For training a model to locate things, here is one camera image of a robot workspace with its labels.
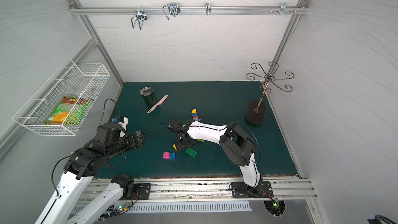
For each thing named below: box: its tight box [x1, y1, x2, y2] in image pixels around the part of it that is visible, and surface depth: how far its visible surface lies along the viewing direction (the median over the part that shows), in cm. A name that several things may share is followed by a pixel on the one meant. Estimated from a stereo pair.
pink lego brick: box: [163, 151, 170, 160], surface depth 86 cm
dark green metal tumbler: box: [139, 86, 158, 108], surface depth 103 cm
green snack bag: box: [45, 95, 95, 126], surface depth 64 cm
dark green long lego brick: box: [185, 147, 198, 158], surface depth 88 cm
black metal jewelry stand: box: [245, 61, 295, 125], surface depth 100 cm
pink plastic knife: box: [147, 94, 169, 114], surface depth 110 cm
